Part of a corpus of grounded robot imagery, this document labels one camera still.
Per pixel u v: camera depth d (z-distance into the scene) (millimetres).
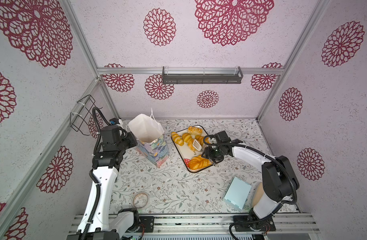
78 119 745
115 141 541
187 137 1040
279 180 467
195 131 1086
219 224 751
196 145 950
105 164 485
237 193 811
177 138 1030
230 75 944
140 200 815
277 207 551
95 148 522
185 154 1003
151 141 747
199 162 923
